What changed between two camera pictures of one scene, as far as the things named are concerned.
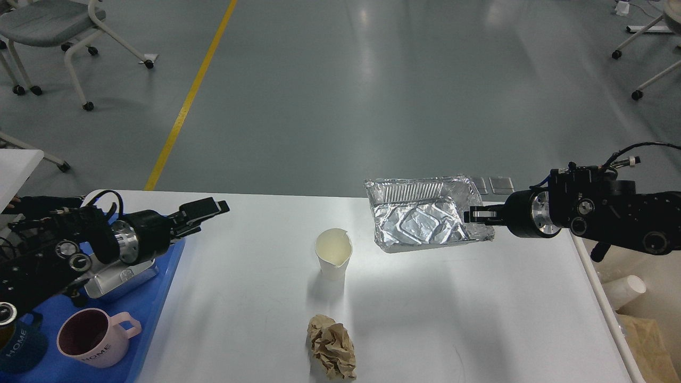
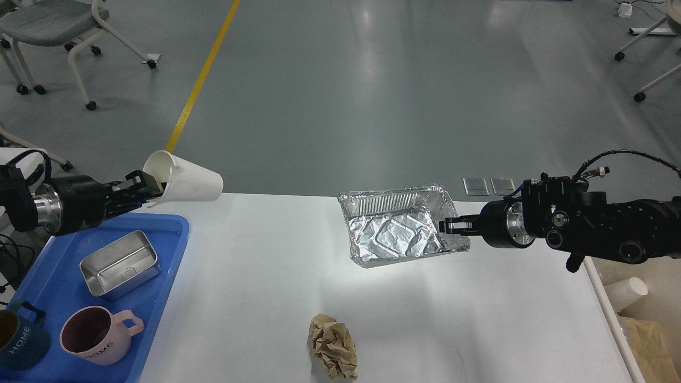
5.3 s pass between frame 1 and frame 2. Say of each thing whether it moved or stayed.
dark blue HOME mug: stayed
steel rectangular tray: stayed
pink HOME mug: stayed
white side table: stayed
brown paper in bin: stayed
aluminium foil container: moved
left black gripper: moved
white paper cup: moved
